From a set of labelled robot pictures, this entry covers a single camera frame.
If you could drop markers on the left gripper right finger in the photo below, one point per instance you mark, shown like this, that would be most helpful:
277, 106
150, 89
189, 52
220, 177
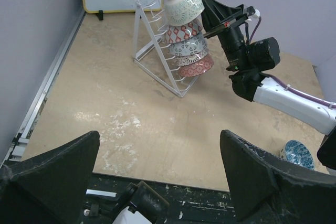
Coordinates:
267, 189

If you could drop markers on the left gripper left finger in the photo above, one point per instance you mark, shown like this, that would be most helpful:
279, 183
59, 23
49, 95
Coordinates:
49, 187

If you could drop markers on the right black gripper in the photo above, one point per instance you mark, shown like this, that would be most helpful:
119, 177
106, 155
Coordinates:
218, 19

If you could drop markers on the grey black patterned bowl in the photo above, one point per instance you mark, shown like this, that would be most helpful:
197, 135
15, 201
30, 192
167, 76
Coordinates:
189, 47

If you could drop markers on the green white patterned bowl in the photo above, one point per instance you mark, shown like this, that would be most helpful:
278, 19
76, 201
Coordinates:
181, 12

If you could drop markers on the red white patterned bowl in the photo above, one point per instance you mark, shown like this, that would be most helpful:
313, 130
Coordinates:
175, 34

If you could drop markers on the blue white floral bowl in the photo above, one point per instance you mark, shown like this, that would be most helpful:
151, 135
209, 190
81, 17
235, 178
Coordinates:
297, 153

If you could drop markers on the pink red patterned bowl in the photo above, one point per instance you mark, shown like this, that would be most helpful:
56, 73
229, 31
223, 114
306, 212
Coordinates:
198, 68

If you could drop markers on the brown white patterned bowl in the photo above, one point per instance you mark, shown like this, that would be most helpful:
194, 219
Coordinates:
190, 59

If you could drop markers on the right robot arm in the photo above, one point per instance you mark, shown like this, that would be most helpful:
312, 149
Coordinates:
250, 60

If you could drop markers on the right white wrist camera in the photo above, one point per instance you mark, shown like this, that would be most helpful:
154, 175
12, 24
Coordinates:
252, 13

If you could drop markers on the white wire dish rack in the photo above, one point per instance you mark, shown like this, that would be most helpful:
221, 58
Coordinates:
149, 49

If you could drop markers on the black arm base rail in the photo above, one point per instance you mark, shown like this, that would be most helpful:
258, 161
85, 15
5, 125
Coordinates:
187, 204

